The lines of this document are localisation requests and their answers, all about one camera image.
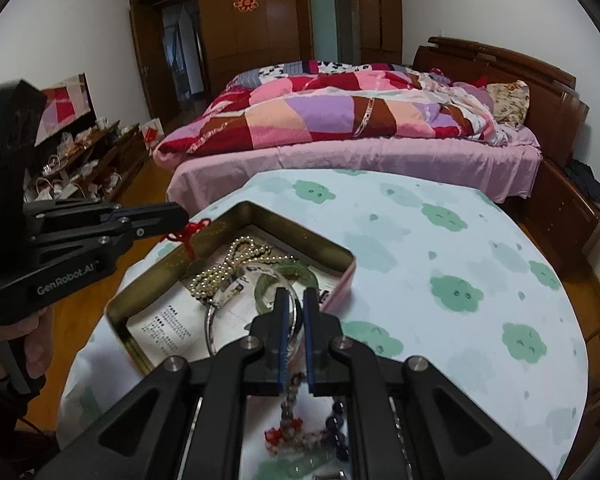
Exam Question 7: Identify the person's left hand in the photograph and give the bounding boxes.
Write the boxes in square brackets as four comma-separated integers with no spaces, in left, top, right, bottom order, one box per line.
[0,305,56,383]

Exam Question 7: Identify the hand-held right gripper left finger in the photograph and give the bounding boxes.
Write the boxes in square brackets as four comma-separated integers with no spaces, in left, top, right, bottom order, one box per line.
[32,287,306,480]

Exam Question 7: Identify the dark green jade bangle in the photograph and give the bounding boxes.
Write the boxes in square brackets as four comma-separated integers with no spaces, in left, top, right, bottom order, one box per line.
[254,260,301,313]

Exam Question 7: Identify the brown bead bracelet red tassel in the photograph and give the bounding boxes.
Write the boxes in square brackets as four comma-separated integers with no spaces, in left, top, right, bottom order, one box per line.
[262,372,331,456]

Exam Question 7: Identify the wooden wardrobe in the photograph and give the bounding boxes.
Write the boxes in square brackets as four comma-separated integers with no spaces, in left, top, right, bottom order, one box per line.
[127,0,403,126]

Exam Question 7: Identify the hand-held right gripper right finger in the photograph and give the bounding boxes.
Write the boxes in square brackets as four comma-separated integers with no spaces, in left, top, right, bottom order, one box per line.
[302,287,553,480]

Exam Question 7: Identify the pearl necklace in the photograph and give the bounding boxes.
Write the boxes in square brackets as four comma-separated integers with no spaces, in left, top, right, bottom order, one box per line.
[189,236,281,306]

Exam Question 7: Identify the dark clothes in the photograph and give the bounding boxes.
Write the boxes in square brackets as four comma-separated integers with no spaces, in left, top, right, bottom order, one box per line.
[562,160,600,211]

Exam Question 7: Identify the dark purple bead bracelet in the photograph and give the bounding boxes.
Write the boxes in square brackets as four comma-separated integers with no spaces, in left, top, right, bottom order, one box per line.
[325,397,352,463]

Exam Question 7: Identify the wooden headboard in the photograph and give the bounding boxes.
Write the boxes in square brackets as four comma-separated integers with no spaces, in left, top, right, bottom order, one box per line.
[412,36,591,161]

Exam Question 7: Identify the wooden nightstand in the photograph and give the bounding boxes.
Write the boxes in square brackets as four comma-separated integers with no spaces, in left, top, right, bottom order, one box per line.
[500,157,600,261]

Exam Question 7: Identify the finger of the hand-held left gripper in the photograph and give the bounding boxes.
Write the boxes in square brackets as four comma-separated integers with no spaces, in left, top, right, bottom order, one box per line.
[22,201,190,273]

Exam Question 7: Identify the white floral blanket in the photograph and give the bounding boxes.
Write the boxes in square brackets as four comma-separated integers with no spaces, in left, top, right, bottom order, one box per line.
[420,71,511,147]

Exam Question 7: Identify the low wooden cabinet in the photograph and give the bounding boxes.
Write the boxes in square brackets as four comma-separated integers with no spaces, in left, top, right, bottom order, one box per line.
[25,122,151,206]

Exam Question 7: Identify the red and white paper bag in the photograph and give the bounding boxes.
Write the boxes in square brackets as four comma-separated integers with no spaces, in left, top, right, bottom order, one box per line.
[140,119,164,154]

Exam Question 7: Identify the floral pillow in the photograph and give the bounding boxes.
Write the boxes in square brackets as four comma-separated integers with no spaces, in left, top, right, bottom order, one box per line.
[485,80,531,128]

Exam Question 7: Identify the patchwork quilt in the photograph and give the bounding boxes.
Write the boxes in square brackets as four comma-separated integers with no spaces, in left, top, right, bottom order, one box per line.
[152,70,511,158]

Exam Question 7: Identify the pink metal tin box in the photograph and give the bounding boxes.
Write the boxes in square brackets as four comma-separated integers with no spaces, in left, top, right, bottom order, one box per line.
[105,201,357,377]

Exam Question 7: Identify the printed paper leaflet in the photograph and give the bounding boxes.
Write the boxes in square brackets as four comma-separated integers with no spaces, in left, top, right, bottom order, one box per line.
[126,280,261,361]

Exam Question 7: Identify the bed with pink sheet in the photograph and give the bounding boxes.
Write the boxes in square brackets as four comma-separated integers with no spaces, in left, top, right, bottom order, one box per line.
[165,125,543,211]

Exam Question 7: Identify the pale jade bangle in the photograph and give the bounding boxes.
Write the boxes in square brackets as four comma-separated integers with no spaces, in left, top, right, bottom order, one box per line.
[280,452,351,480]

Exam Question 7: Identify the red knotted cord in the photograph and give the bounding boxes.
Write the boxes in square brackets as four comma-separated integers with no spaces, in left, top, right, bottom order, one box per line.
[162,218,213,261]

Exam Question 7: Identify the cow-print blanket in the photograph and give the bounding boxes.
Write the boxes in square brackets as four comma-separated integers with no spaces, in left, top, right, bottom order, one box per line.
[230,60,416,92]

